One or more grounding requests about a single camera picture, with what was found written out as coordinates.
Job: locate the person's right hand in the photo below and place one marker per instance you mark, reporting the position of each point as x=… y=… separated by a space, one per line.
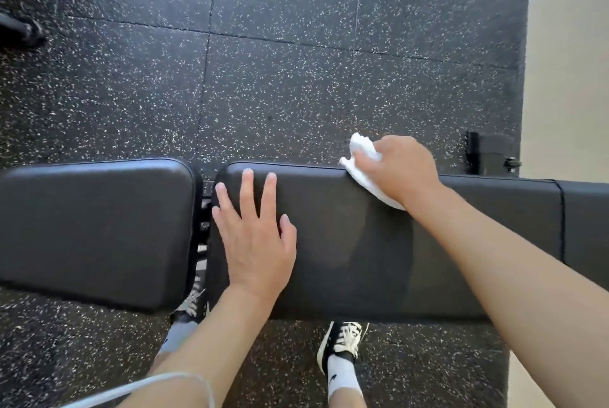
x=404 y=167

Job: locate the person's left hand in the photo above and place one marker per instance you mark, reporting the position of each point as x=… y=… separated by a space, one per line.
x=257 y=250

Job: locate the person's left little finger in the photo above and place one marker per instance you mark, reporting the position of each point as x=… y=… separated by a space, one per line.
x=218 y=222

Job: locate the person's right fingers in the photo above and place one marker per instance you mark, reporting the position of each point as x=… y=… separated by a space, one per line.
x=373 y=153

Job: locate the person's left middle finger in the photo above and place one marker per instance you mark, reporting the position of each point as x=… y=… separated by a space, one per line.
x=248 y=193

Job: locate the person's left thumb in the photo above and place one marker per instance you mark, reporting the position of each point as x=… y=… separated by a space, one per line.
x=288 y=230

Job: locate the white cleaning cloth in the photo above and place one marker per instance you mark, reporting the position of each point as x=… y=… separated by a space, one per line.
x=366 y=169

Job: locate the person's left forearm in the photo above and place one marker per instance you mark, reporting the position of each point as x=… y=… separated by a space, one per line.
x=209 y=346

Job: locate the person's right forearm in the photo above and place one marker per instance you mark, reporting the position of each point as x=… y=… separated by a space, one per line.
x=514 y=288

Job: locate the person's left black white sneaker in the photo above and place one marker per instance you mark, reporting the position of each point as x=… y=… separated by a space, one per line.
x=192 y=300

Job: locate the person's black white sneaker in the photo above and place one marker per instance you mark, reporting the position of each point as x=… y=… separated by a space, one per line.
x=192 y=300
x=345 y=338

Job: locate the long black bench back pad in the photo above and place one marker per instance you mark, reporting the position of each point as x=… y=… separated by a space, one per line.
x=380 y=255

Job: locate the person's left white sock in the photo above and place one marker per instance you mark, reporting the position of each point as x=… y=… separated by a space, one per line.
x=177 y=336

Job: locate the person's white sock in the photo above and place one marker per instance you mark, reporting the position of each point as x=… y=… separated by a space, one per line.
x=345 y=374
x=177 y=336

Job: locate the person's right black white sneaker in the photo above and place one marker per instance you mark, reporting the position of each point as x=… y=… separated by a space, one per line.
x=345 y=338

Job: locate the short black bench seat pad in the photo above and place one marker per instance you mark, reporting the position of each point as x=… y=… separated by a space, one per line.
x=95 y=227

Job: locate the person's right white sock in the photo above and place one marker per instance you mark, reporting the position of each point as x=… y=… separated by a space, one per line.
x=345 y=374

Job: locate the black equipment foot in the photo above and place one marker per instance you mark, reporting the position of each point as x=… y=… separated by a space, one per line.
x=21 y=30

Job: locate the black metal bench frame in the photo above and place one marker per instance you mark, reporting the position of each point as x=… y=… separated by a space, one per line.
x=203 y=227

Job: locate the black bench frame foot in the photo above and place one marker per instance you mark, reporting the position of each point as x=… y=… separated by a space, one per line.
x=490 y=153

